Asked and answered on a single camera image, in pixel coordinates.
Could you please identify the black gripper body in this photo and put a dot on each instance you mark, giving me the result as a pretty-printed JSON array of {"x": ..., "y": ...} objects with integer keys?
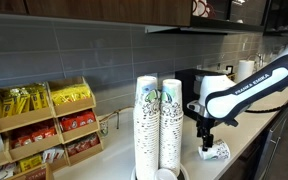
[{"x": 204, "y": 126}]

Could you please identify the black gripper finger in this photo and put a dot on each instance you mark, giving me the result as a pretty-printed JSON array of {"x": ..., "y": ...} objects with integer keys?
[
  {"x": 205, "y": 141},
  {"x": 209, "y": 140}
]

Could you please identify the patterned paper cup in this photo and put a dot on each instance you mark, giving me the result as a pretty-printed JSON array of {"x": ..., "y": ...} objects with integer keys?
[{"x": 219, "y": 151}]

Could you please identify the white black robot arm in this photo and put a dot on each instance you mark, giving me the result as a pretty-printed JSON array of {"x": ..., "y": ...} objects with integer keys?
[{"x": 222, "y": 100}]

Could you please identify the right paper cup stack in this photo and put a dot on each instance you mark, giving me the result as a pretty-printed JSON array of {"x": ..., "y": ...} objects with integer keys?
[{"x": 171, "y": 122}]

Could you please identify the paper cup stack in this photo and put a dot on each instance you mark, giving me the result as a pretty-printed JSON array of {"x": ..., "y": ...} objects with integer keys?
[
  {"x": 146, "y": 127},
  {"x": 171, "y": 122}
]

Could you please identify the white round cup tray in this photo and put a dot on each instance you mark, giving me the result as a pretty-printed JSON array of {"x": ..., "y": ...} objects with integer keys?
[{"x": 182, "y": 176}]

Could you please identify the stack of white cup lids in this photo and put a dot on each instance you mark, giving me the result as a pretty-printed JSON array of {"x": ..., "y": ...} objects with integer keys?
[{"x": 164, "y": 174}]

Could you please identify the left paper cup stack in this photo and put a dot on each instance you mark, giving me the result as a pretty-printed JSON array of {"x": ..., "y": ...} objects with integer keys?
[{"x": 146, "y": 127}]

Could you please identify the black single-serve coffee maker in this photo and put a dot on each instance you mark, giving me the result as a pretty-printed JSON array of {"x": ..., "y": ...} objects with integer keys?
[{"x": 196, "y": 86}]

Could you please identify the white paper towel roll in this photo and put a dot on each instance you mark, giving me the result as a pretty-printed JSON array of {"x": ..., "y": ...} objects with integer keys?
[{"x": 245, "y": 69}]

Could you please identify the yellow sweetener packets upper right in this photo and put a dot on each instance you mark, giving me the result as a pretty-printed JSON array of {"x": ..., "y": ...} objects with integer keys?
[{"x": 70, "y": 93}]

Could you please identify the red packets lower right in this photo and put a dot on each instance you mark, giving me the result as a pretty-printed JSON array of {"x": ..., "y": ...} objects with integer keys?
[{"x": 82, "y": 144}]

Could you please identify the red packets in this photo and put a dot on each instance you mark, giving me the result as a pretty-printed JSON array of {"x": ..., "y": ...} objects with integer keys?
[
  {"x": 82, "y": 144},
  {"x": 30, "y": 134},
  {"x": 76, "y": 120}
]

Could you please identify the dark wooden upper cabinet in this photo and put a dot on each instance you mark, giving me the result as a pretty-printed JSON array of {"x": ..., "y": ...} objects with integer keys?
[{"x": 152, "y": 12}]

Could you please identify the red packets middle right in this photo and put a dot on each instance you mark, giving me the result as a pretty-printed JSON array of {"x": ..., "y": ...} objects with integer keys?
[{"x": 76, "y": 120}]

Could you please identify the red packets middle left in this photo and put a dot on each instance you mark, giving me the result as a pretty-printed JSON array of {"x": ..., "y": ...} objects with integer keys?
[{"x": 30, "y": 134}]

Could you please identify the wooden condiment organizer rack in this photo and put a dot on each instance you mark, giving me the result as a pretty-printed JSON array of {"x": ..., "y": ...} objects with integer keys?
[{"x": 48, "y": 122}]

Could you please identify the yellow packets upper left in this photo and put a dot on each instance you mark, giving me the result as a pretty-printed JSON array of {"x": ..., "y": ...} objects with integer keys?
[{"x": 21, "y": 99}]

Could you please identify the dark lower cabinet with handles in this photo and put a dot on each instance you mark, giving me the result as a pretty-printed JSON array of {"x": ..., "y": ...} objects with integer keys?
[{"x": 255, "y": 162}]

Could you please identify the wire coffee pod carousel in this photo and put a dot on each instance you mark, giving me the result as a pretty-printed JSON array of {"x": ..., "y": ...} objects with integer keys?
[{"x": 114, "y": 120}]

